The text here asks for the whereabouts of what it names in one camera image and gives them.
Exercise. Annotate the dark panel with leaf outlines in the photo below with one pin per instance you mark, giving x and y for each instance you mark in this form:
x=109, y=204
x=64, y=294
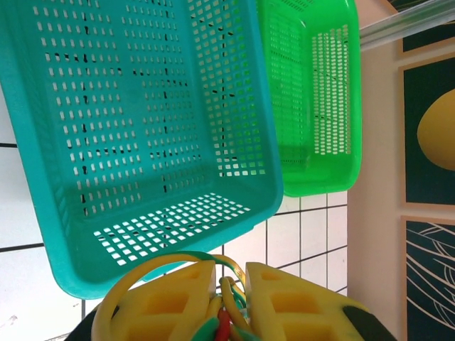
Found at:
x=426, y=284

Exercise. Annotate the aluminium frame post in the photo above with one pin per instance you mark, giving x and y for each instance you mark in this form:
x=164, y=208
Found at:
x=409, y=30

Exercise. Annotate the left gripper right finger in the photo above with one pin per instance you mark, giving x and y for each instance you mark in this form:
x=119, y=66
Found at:
x=284, y=309

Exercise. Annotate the green plastic basket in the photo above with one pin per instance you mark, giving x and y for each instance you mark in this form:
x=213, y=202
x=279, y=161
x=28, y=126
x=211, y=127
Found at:
x=320, y=188

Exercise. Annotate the teal plastic basket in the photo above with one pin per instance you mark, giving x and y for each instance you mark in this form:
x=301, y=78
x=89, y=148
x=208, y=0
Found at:
x=81, y=277

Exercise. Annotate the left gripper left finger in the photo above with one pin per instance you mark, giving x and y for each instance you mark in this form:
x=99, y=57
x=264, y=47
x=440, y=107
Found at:
x=160, y=305

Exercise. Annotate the dark panel with yellow oval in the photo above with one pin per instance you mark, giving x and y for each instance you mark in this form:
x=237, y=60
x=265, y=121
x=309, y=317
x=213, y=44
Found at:
x=437, y=131

